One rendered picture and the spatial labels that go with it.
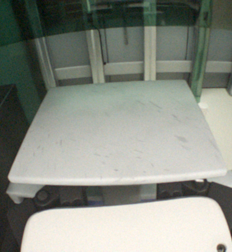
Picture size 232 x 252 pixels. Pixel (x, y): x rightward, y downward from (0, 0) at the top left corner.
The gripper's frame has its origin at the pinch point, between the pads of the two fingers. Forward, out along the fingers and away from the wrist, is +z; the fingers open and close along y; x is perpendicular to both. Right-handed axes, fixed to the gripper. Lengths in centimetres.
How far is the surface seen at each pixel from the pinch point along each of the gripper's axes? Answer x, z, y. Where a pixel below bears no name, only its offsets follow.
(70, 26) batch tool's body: 3.9, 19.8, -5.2
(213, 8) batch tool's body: 6.2, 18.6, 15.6
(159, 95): 2.1, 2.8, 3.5
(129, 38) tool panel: -12, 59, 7
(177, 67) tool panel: -24, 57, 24
